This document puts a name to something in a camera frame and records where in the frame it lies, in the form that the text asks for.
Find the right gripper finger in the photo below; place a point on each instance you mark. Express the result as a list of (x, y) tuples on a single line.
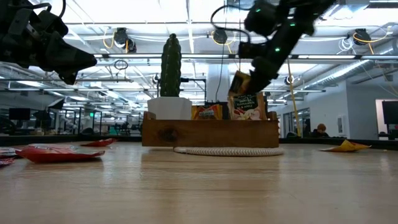
[(265, 85), (264, 70)]

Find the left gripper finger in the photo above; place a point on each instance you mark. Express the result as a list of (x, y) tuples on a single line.
[(69, 69), (60, 55)]

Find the orange tea packet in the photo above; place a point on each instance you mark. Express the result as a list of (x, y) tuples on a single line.
[(206, 112), (346, 146)]

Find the wooden three-compartment tray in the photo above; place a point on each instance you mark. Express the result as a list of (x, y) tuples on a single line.
[(211, 133)]

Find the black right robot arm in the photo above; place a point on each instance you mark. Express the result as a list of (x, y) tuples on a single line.
[(311, 9)]

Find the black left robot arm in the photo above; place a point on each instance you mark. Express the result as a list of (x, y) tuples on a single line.
[(5, 32)]

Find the red tea packet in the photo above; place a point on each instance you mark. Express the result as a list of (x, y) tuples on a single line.
[(56, 155), (53, 146), (101, 143), (5, 162), (7, 152)]

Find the white building column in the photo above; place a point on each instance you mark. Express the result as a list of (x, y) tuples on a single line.
[(217, 84)]

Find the dark monitor screen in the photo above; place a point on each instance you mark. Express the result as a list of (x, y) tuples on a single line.
[(19, 114), (391, 112)]

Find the person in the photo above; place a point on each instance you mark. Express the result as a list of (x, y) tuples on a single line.
[(320, 130)]

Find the green cactus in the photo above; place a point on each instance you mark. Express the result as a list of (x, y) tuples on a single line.
[(170, 65)]

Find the white hexagonal plant pot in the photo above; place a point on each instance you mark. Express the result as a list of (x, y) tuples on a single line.
[(169, 107)]

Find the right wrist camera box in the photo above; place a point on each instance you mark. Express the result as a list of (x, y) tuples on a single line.
[(253, 50)]

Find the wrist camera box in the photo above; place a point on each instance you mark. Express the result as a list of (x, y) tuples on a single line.
[(253, 50), (53, 26)]

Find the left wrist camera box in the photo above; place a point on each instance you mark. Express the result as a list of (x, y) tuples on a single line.
[(53, 26)]

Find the silver air duct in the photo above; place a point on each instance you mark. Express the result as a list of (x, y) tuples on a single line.
[(342, 72)]

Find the long ceiling light rail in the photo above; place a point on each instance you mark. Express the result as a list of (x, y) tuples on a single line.
[(140, 56)]

